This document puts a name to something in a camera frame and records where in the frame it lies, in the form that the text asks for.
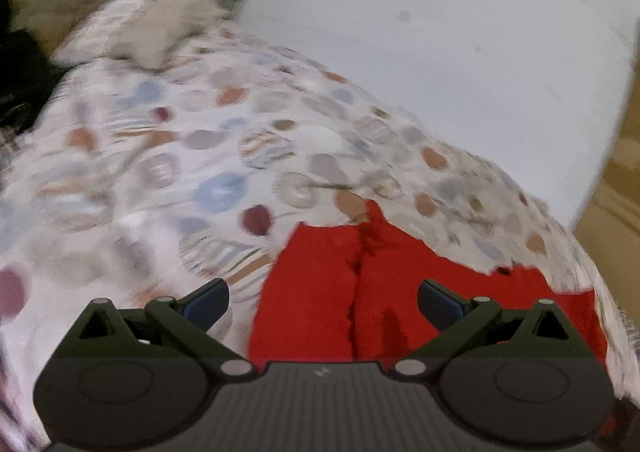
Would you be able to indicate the red garment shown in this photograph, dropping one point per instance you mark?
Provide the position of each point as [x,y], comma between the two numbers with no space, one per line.
[315,297]

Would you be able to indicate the printed bedsheet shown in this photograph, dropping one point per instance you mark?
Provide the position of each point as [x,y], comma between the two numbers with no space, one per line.
[150,157]

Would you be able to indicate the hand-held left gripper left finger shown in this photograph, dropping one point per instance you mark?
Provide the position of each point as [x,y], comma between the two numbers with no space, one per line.
[209,303]

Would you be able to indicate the dark cloth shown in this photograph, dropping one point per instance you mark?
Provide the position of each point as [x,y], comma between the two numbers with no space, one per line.
[22,72]

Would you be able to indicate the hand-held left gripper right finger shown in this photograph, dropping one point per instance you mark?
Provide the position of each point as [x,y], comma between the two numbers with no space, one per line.
[439,304]

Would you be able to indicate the beige pillow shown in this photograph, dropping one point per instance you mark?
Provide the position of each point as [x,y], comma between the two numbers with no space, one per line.
[145,32]

